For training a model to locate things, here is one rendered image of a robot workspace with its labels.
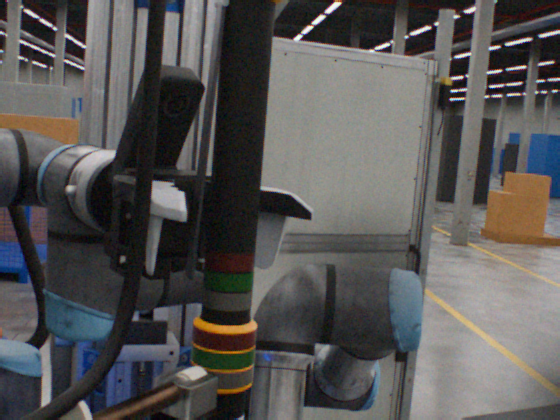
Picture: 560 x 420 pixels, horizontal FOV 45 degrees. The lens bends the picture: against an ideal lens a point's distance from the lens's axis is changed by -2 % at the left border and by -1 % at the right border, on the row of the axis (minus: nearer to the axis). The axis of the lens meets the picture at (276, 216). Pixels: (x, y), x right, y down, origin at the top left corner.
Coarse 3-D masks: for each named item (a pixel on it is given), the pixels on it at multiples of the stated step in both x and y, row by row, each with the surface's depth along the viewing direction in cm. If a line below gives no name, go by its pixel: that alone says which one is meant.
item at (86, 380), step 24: (144, 72) 37; (144, 96) 37; (144, 120) 37; (144, 144) 37; (144, 168) 37; (144, 192) 37; (144, 216) 37; (144, 240) 38; (120, 312) 37; (120, 336) 37; (96, 360) 36; (96, 384) 36; (48, 408) 33; (72, 408) 35
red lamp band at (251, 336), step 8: (192, 328) 46; (256, 328) 46; (192, 336) 46; (200, 336) 45; (208, 336) 45; (216, 336) 44; (224, 336) 44; (232, 336) 45; (240, 336) 45; (248, 336) 45; (200, 344) 45; (208, 344) 45; (216, 344) 45; (224, 344) 45; (232, 344) 45; (240, 344) 45; (248, 344) 45
